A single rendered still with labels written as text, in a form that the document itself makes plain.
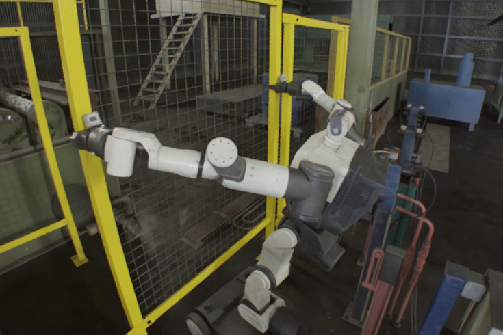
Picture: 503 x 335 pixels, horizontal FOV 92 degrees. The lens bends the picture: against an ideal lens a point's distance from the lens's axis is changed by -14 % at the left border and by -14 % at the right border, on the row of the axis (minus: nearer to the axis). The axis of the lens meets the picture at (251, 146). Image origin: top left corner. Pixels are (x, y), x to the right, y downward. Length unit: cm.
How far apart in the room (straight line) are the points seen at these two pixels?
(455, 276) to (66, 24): 148
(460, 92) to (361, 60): 460
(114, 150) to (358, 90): 256
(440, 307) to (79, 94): 145
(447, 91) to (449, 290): 631
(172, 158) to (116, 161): 14
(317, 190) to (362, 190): 20
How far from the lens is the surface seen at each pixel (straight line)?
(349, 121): 96
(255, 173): 73
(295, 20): 186
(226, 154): 70
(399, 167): 149
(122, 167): 76
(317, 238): 111
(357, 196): 94
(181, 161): 73
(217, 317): 188
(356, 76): 298
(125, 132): 75
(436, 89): 730
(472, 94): 733
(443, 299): 129
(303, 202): 79
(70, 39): 93
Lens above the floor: 169
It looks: 21 degrees down
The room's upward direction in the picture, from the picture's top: straight up
